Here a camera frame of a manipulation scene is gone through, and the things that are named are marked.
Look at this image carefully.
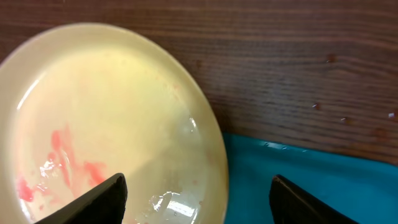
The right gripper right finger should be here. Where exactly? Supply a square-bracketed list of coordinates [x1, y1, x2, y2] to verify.
[269, 175, 356, 224]

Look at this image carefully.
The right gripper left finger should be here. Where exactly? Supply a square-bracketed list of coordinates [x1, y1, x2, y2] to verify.
[35, 173, 127, 224]

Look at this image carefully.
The yellow-green plate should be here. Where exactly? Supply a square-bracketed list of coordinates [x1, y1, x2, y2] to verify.
[1, 23, 228, 223]

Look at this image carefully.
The blue plastic tray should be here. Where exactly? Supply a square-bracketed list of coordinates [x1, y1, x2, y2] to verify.
[223, 133, 397, 223]

